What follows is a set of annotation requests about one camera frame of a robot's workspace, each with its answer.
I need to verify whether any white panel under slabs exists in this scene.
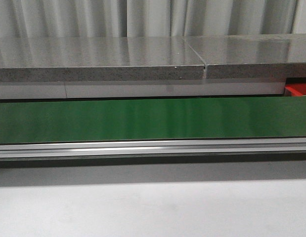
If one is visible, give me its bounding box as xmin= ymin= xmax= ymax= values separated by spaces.
xmin=0 ymin=82 xmax=285 ymax=100

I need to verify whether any grey stone slab right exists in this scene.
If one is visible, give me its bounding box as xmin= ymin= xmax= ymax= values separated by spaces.
xmin=184 ymin=34 xmax=306 ymax=79

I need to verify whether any white pleated curtain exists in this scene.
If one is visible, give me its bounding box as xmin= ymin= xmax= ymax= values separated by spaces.
xmin=0 ymin=0 xmax=306 ymax=38

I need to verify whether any red plastic bin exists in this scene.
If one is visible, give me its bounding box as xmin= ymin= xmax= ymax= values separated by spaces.
xmin=285 ymin=83 xmax=306 ymax=97

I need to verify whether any grey stone slab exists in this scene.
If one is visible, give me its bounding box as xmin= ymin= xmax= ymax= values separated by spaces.
xmin=184 ymin=34 xmax=306 ymax=79
xmin=0 ymin=37 xmax=204 ymax=83

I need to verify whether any green conveyor belt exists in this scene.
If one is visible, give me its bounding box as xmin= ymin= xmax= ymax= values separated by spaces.
xmin=0 ymin=96 xmax=306 ymax=144

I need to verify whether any grey stone slab left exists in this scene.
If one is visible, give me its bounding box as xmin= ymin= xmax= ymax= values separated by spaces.
xmin=0 ymin=37 xmax=204 ymax=83

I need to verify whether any aluminium conveyor side rail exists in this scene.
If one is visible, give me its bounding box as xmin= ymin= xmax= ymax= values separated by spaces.
xmin=0 ymin=137 xmax=306 ymax=159

